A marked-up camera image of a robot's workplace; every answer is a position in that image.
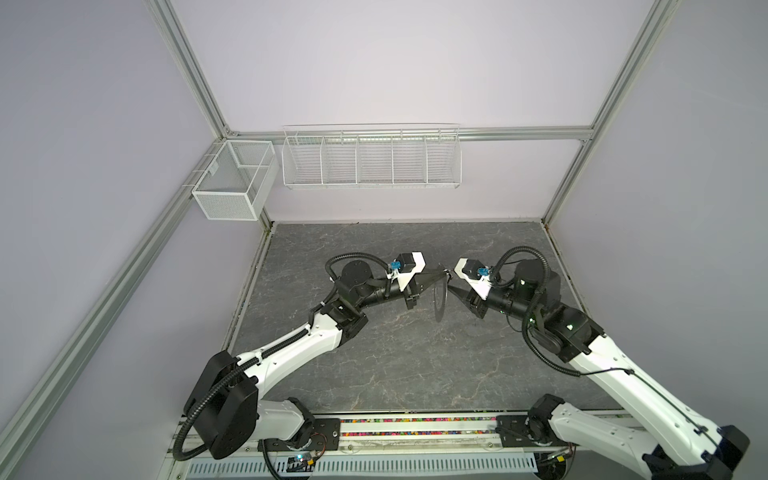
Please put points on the white wire shelf basket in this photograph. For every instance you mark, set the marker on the white wire shelf basket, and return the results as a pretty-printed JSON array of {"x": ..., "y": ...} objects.
[{"x": 384, "y": 155}]

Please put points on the aluminium mounting rail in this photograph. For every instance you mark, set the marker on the aluminium mounting rail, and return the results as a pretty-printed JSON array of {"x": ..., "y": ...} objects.
[{"x": 365, "y": 432}]

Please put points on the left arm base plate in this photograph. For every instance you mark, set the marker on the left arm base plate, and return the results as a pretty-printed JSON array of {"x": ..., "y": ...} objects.
[{"x": 321, "y": 434}]

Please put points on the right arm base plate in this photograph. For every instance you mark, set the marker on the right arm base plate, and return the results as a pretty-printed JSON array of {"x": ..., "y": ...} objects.
[{"x": 517, "y": 430}]

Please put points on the aluminium frame profile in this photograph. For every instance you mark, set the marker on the aluminium frame profile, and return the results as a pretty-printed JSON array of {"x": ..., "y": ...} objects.
[{"x": 99, "y": 126}]

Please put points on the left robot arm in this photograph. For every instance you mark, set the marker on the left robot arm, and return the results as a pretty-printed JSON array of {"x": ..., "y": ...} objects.
[{"x": 228, "y": 407}]

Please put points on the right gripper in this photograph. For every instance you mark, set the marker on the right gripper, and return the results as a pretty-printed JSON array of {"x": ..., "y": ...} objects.
[{"x": 477, "y": 305}]

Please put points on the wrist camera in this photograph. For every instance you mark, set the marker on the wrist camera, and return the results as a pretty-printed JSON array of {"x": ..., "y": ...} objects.
[
  {"x": 405, "y": 266},
  {"x": 476, "y": 274}
]

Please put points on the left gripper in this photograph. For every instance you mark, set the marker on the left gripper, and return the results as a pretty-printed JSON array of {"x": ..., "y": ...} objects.
[{"x": 427, "y": 278}]

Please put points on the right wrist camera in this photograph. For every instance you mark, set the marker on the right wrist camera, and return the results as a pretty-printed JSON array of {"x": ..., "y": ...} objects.
[{"x": 476, "y": 274}]

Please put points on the grey perforated ring disc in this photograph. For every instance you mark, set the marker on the grey perforated ring disc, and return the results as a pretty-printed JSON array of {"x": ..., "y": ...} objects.
[{"x": 440, "y": 296}]

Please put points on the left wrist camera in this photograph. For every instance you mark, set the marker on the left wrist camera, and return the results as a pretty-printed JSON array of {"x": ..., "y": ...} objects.
[{"x": 405, "y": 266}]

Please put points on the white mesh box basket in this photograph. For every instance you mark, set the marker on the white mesh box basket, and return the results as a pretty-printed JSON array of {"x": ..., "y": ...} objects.
[{"x": 237, "y": 181}]

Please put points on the white vented cable duct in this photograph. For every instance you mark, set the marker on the white vented cable duct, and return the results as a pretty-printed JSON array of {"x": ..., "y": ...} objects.
[{"x": 375, "y": 466}]

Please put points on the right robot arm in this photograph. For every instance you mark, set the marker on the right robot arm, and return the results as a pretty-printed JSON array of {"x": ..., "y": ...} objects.
[{"x": 673, "y": 441}]

